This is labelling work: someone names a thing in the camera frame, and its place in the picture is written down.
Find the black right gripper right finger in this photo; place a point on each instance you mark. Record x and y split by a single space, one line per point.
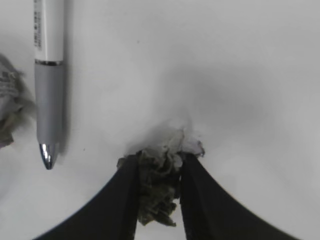
242 201

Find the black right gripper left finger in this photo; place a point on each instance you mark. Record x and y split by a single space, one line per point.
110 215

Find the paper ball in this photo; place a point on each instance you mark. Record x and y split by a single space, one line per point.
160 171
17 108

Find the white grey grip pen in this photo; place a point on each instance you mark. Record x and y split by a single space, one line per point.
48 43

